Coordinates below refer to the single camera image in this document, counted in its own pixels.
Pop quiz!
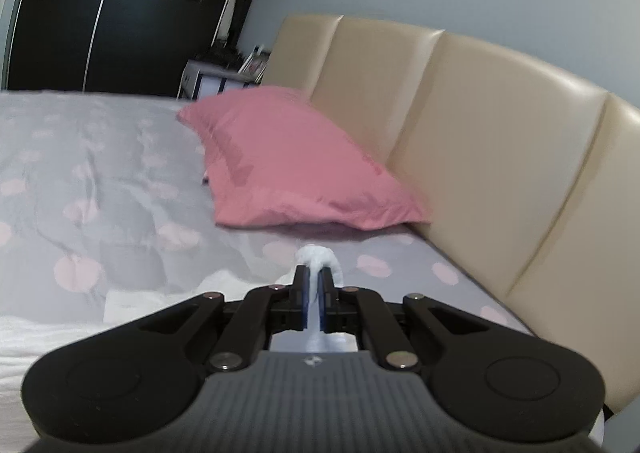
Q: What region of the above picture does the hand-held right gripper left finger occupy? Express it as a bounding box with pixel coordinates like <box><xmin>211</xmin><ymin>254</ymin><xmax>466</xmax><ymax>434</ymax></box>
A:
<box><xmin>140</xmin><ymin>265</ymin><xmax>311</xmax><ymax>373</ymax></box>

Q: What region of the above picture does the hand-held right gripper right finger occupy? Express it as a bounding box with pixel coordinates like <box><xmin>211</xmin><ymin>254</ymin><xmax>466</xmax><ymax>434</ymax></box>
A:
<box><xmin>318</xmin><ymin>267</ymin><xmax>493</xmax><ymax>372</ymax></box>

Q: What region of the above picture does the white garment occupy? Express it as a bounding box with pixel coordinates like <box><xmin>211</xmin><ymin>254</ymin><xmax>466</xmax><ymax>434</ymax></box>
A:
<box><xmin>0</xmin><ymin>243</ymin><xmax>362</xmax><ymax>434</ymax></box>

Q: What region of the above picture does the pink pillow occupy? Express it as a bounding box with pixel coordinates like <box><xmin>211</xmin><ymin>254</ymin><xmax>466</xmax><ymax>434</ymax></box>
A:
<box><xmin>177</xmin><ymin>86</ymin><xmax>433</xmax><ymax>229</ymax></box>

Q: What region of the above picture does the white bedside cabinet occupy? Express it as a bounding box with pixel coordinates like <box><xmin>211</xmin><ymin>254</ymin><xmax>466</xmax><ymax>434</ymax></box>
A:
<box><xmin>177</xmin><ymin>58</ymin><xmax>266</xmax><ymax>100</ymax></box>

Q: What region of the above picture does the beige padded headboard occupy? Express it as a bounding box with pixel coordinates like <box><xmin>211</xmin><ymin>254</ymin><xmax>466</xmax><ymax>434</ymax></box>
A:
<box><xmin>262</xmin><ymin>13</ymin><xmax>640</xmax><ymax>416</ymax></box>

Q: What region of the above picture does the grey pink-dotted bedsheet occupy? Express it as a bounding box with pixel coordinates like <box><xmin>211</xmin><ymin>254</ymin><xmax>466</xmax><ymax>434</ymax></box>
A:
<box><xmin>0</xmin><ymin>90</ymin><xmax>536</xmax><ymax>336</ymax></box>

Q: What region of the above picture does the black sliding-door wardrobe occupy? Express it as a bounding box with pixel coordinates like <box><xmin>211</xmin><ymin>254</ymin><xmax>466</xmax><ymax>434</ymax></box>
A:
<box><xmin>0</xmin><ymin>0</ymin><xmax>273</xmax><ymax>98</ymax></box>

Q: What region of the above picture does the small photo frame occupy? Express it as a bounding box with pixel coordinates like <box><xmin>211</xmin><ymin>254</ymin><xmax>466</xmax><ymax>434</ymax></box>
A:
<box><xmin>239</xmin><ymin>46</ymin><xmax>272</xmax><ymax>78</ymax></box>

